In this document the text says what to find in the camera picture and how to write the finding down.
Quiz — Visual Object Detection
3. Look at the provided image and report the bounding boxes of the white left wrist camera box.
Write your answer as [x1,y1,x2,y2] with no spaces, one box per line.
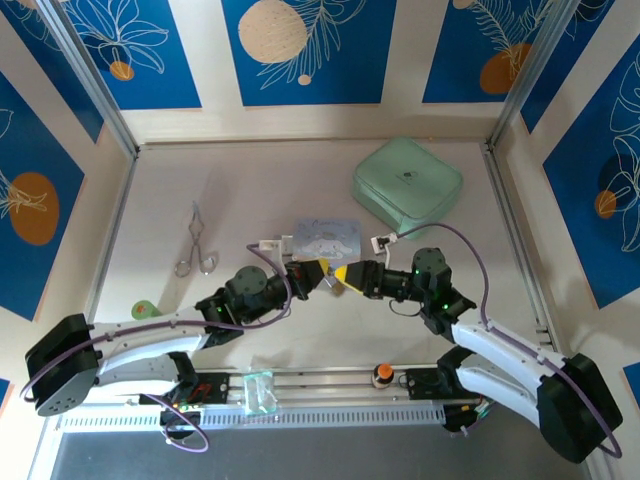
[257,234,299,257]

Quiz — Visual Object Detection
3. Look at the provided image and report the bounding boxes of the blue floral wall poster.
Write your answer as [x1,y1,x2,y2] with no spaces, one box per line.
[58,0,204,111]
[222,0,399,107]
[542,49,640,310]
[422,0,556,105]
[0,73,86,322]

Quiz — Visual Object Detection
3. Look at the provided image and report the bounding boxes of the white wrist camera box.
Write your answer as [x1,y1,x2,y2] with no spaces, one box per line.
[257,234,299,257]
[369,233,401,255]

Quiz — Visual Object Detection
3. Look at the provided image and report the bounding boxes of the green tube with orange print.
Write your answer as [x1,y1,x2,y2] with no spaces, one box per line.
[130,298,164,321]

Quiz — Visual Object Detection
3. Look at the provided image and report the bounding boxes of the aluminium frame post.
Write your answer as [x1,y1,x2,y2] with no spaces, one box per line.
[488,0,587,152]
[37,0,140,157]

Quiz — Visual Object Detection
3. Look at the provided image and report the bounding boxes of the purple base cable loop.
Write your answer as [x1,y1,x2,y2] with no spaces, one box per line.
[142,394,210,454]

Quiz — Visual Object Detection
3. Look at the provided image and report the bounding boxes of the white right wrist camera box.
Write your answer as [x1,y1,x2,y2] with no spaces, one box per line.
[369,233,401,255]

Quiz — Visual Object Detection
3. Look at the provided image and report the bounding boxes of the aluminium mounting rail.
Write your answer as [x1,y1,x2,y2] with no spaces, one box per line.
[189,367,451,406]

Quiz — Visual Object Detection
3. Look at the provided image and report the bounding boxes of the small bottle with orange cap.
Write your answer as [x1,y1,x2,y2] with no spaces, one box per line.
[372,363,396,390]

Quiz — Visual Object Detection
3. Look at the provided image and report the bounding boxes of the mint green medicine bag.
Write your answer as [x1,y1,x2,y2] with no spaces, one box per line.
[349,137,464,236]

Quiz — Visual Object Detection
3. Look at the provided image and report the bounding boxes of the grey slotted cable duct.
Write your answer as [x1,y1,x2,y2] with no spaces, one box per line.
[57,403,446,429]

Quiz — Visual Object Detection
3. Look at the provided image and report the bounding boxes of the clear plastic container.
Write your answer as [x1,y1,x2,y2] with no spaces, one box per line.
[242,370,279,416]

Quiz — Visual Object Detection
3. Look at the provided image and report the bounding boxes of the silver metal tongs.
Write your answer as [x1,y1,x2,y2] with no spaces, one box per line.
[173,200,220,278]

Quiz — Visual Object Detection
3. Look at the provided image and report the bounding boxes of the small blue printed pouch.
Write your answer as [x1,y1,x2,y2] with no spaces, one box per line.
[289,216,366,264]

